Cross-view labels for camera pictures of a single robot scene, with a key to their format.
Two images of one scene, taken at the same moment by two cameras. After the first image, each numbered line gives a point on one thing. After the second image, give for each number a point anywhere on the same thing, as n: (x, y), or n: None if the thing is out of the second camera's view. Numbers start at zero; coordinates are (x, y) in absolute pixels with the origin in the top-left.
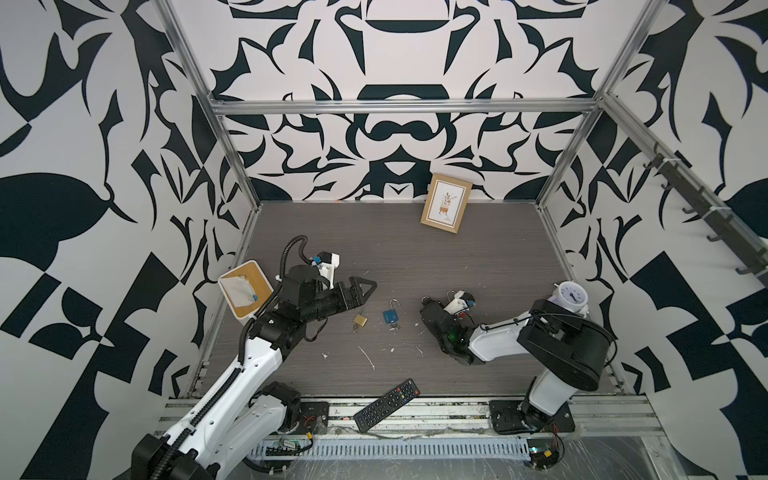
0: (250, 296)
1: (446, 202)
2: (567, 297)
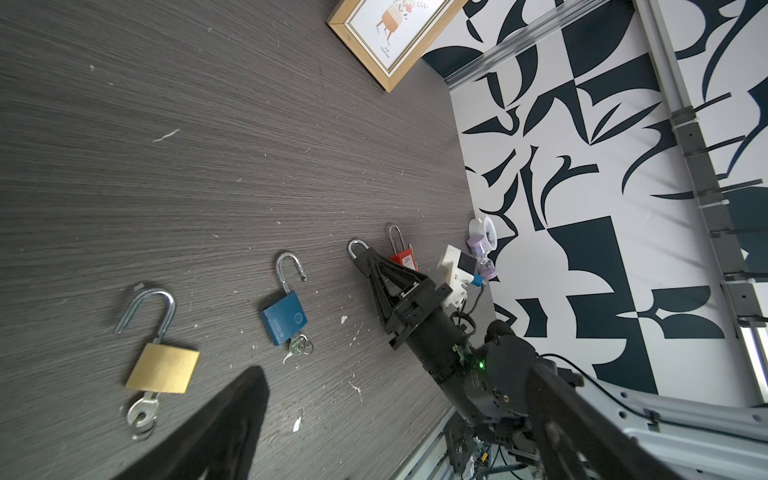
0: None
1: (388, 37)
2: (482, 240)
